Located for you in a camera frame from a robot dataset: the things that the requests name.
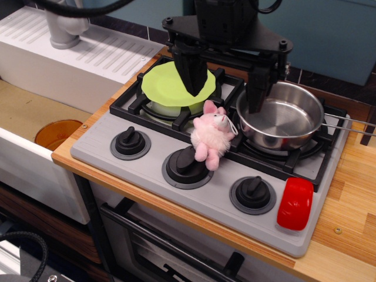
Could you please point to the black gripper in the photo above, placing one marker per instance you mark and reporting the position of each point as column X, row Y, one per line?
column 226, row 26

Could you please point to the red salmon toy block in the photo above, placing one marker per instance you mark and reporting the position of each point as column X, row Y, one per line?
column 295, row 206

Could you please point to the pink plush toy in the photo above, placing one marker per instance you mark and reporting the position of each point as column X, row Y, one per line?
column 212, row 135

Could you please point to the lime green plate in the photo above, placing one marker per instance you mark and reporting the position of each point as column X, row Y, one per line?
column 163, row 85

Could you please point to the grey toy stove top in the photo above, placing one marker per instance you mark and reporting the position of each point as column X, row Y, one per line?
column 213, row 199

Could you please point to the stainless steel pot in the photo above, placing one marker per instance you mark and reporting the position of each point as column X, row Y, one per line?
column 282, row 117

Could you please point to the middle black stove knob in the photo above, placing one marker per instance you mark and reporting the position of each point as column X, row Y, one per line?
column 182, row 171

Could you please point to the black stove knob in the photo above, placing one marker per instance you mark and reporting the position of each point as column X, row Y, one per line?
column 182, row 171
column 130, row 144
column 253, row 195

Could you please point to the left black stove knob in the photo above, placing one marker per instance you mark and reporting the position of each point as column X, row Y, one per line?
column 130, row 144

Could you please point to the black burner grate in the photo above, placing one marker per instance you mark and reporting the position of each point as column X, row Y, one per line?
column 177, row 122

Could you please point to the right black stove knob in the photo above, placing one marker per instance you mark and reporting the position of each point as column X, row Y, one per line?
column 253, row 195

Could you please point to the grey toy faucet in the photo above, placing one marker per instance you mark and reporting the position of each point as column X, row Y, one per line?
column 65, row 32

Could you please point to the white toy sink unit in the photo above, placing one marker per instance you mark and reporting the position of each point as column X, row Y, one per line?
column 41, row 84

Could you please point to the oven door with handle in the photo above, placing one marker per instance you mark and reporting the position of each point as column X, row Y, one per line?
column 158, row 248

